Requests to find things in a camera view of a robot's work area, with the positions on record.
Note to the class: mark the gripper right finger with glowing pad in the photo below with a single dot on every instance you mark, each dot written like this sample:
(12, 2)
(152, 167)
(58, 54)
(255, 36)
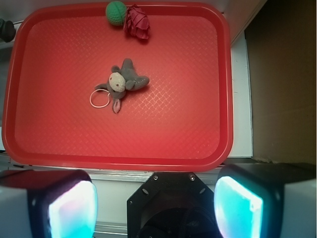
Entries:
(264, 200)

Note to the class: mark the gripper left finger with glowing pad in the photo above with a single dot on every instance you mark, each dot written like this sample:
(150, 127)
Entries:
(47, 204)

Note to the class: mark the green dimpled ball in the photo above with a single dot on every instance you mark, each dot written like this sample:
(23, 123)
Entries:
(115, 13)

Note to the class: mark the grey plush bunny toy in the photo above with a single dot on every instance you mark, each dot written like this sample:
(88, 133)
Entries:
(121, 80)

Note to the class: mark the black object at left edge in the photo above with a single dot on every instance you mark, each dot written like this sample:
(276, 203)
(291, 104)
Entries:
(7, 30)

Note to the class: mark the red fabric flower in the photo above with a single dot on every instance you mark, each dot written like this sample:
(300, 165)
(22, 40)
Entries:
(136, 23)

